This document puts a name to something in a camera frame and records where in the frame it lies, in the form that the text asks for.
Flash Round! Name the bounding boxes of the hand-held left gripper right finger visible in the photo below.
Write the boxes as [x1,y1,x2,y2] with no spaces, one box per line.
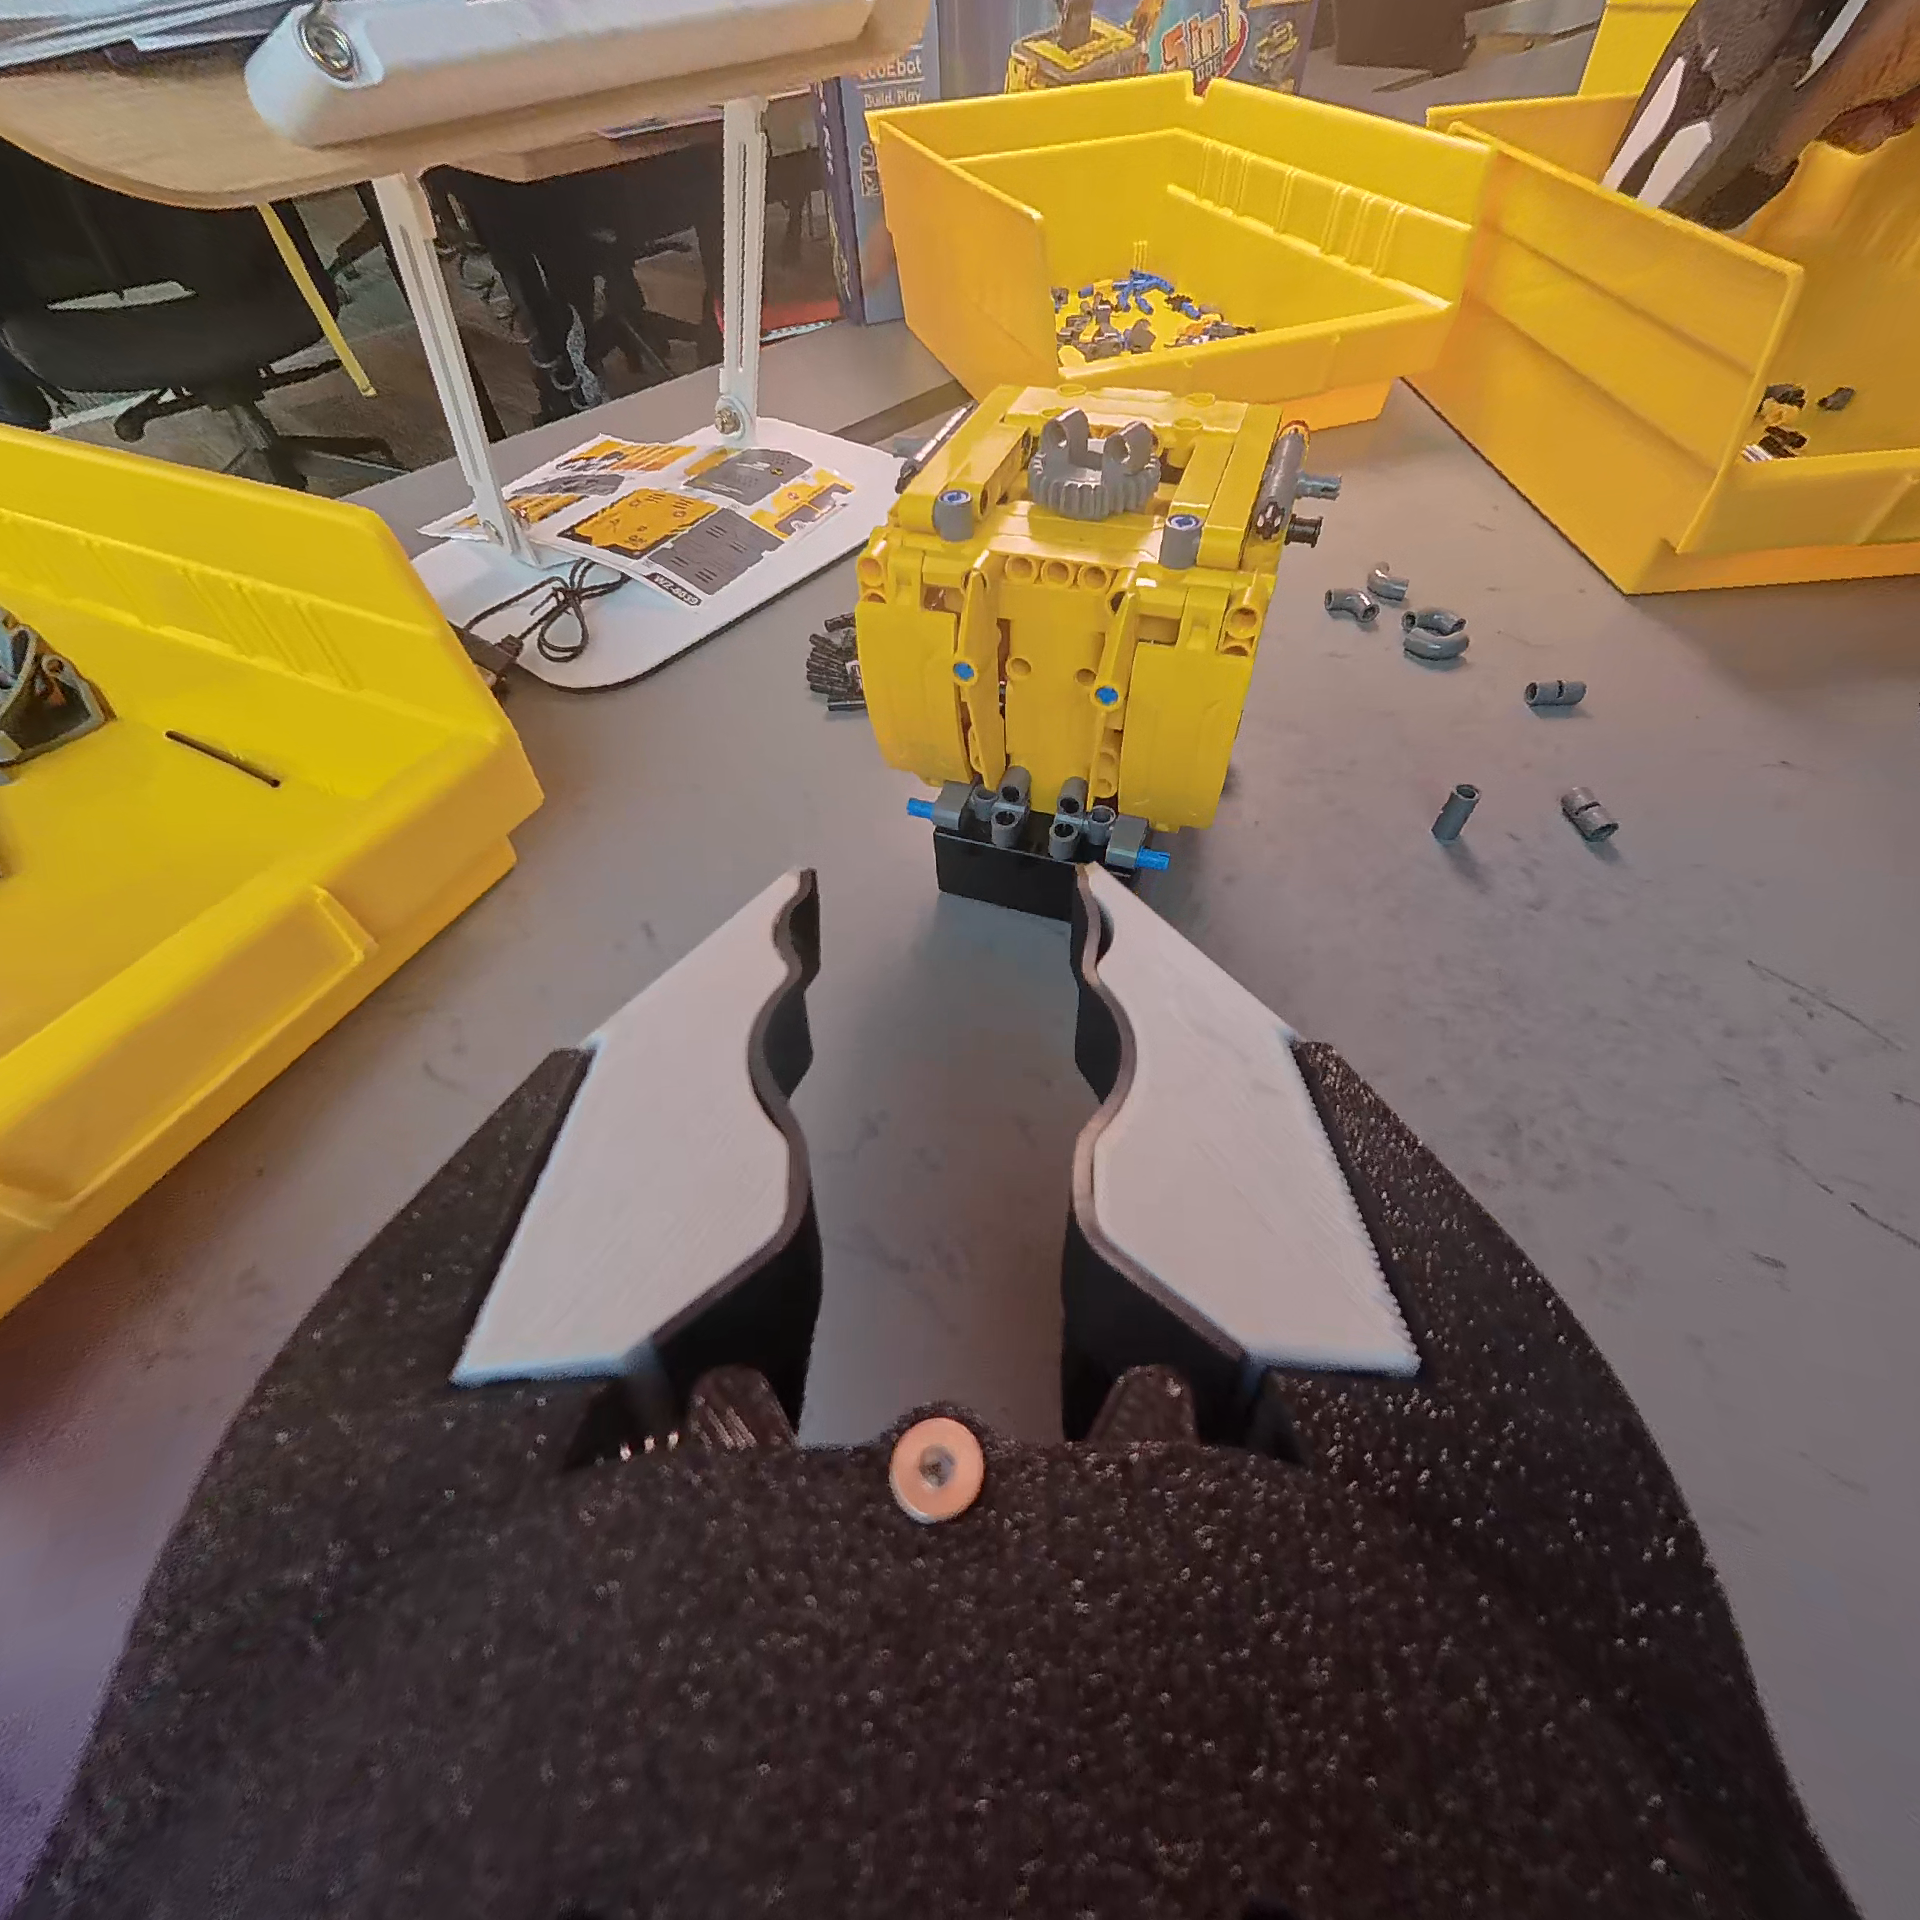
[1063,864,1424,1381]

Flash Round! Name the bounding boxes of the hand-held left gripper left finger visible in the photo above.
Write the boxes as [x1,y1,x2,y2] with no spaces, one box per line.
[450,867,824,1390]

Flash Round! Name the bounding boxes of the yellow plastic bin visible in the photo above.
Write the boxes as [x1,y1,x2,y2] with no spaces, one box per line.
[0,422,545,1323]
[866,73,1501,438]
[1573,0,1699,103]
[1410,93,1920,599]

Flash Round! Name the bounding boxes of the pile of small lego pieces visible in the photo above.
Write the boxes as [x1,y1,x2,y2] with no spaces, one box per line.
[1746,382,1862,464]
[1049,270,1260,366]

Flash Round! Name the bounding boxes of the yellow lego model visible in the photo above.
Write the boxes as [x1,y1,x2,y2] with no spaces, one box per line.
[853,382,1343,925]

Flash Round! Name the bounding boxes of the thin black lego axle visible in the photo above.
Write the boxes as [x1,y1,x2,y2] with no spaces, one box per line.
[164,730,284,793]

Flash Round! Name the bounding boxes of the blue and grey lego assembly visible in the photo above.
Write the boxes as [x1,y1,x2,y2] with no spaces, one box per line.
[0,607,116,771]

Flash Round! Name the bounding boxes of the lego instruction booklet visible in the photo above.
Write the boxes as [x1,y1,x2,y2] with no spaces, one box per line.
[0,0,309,66]

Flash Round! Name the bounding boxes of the person's right hand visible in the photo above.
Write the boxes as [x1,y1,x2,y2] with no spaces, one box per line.
[1813,0,1920,156]

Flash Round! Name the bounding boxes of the yellow and grey sticker sheet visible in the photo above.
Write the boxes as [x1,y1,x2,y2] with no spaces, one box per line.
[420,434,859,599]

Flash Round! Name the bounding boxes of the blue robot kit box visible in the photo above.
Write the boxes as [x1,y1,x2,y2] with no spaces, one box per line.
[815,0,1321,331]

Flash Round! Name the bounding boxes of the black office chair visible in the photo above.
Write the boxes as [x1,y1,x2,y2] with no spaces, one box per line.
[0,195,407,491]

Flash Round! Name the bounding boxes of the white and wood book stand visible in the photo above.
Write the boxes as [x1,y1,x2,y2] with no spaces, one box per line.
[0,0,935,696]

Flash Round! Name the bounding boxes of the black cable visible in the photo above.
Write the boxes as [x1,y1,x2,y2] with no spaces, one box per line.
[456,559,636,703]

